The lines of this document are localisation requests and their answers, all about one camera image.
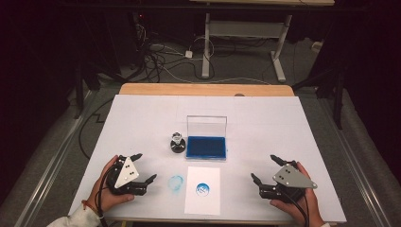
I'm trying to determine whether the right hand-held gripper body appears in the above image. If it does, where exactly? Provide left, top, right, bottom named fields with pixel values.
left=258, top=160, right=319, bottom=203

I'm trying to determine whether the black floor cable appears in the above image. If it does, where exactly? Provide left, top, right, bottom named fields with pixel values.
left=78, top=97, right=114, bottom=160

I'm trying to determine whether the blue ink ring stain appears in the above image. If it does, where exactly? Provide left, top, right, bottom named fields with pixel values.
left=166, top=174, right=184, bottom=193

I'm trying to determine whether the black metal stand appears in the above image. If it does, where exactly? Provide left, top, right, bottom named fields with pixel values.
left=70, top=53, right=102, bottom=120
left=291, top=61, right=348, bottom=131

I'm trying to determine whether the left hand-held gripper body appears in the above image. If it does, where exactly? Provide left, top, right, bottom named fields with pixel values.
left=105, top=154, right=149, bottom=197

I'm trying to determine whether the white floor cable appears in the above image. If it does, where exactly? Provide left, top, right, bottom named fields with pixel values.
left=157, top=61, right=272, bottom=86

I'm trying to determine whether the blue ink pad clear lid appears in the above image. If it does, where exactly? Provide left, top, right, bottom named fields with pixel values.
left=184, top=114, right=228, bottom=162

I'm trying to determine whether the person's right hand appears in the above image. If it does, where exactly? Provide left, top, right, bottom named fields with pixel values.
left=270, top=161, right=326, bottom=227

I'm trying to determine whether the white table cover board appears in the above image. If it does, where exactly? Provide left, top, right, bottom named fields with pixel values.
left=67, top=94, right=348, bottom=224

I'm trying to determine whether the aluminium floor rail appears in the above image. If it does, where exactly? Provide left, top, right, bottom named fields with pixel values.
left=13, top=89, right=98, bottom=227
left=318, top=97, right=393, bottom=227

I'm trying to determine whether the person's left hand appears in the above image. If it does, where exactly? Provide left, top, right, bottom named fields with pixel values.
left=86, top=154, right=136, bottom=213

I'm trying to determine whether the red wrist bracelet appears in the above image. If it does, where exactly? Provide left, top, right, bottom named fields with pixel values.
left=80, top=199, right=102, bottom=218

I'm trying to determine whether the tangle of floor cables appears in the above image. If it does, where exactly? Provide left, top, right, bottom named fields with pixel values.
left=133, top=22, right=217, bottom=83

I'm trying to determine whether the white paper sheet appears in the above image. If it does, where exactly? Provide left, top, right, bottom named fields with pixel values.
left=183, top=166, right=221, bottom=217

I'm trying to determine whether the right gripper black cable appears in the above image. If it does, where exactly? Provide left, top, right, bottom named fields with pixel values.
left=281, top=190, right=312, bottom=222

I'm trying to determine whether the black stamp with clear handle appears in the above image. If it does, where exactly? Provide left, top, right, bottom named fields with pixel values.
left=169, top=131, right=187, bottom=155

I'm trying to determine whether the white metal desk frame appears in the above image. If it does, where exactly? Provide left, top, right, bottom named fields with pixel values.
left=188, top=0, right=336, bottom=83

